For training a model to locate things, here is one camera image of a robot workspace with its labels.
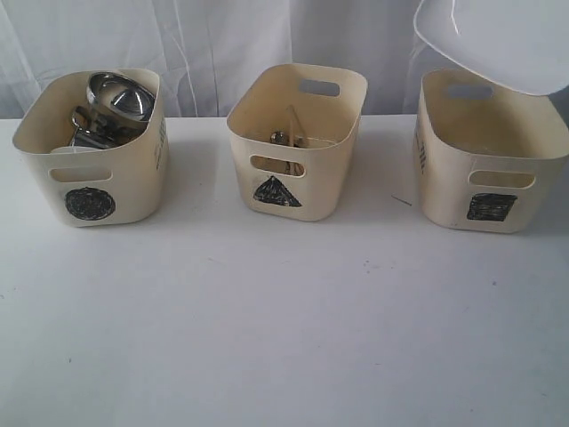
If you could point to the white ceramic bowl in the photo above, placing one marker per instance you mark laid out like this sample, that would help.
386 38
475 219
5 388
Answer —
66 150

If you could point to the shiny steel mug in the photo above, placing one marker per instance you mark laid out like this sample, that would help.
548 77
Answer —
86 120

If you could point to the cream bin with circle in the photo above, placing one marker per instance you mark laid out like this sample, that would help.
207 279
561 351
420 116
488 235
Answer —
87 188

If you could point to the white square plate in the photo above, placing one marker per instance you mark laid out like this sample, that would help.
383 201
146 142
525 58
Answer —
520 45

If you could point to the matte steel mug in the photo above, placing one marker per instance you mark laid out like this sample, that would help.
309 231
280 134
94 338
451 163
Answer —
90 135

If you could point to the cream bin with triangle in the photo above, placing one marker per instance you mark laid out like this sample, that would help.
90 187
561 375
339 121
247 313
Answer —
328 102

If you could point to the white backdrop curtain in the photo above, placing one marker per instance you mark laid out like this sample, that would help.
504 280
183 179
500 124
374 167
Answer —
208 53

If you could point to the stainless steel bowl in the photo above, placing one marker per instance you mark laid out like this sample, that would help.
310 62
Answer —
115 94

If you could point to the cream bin with square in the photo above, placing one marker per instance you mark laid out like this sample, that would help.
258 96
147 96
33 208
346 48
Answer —
486 157

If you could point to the wooden chopstick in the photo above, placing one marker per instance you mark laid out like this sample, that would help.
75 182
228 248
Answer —
298 128
289 129

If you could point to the small steel fork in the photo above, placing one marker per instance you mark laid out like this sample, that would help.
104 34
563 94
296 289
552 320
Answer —
300 142

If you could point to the small steel teaspoon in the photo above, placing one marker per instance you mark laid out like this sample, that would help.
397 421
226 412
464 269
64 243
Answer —
279 138

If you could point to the steel table knife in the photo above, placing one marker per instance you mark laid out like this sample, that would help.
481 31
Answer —
293 169

